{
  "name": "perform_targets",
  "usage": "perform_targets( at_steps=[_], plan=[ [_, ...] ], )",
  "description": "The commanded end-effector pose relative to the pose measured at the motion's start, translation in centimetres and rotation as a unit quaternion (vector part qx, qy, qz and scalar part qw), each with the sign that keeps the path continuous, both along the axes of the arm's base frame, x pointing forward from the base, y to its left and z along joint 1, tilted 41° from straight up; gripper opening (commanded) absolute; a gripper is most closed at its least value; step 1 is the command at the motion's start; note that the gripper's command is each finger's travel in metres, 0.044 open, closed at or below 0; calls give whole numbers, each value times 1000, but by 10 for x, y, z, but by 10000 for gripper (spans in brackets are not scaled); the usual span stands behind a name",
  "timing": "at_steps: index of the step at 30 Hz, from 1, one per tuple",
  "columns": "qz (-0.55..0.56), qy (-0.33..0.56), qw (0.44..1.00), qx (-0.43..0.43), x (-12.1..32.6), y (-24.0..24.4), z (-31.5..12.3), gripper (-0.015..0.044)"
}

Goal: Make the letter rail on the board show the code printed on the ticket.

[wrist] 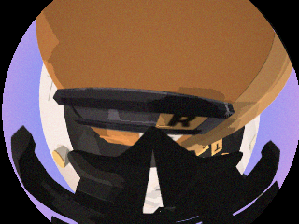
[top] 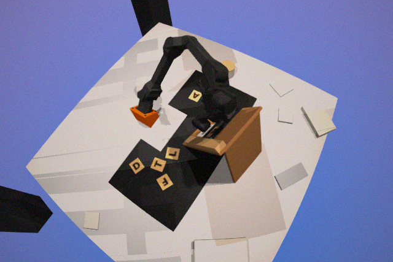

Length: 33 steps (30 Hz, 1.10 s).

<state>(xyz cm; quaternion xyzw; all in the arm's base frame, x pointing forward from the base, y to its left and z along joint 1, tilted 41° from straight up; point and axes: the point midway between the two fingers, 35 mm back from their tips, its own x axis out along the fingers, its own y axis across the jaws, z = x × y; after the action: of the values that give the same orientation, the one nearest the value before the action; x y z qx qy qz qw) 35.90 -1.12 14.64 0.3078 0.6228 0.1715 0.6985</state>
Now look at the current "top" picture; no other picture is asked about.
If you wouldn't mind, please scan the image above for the beige cylindrical container with orange lid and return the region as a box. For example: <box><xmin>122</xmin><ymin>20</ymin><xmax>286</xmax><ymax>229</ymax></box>
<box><xmin>221</xmin><ymin>60</ymin><xmax>235</xmax><ymax>79</ymax></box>

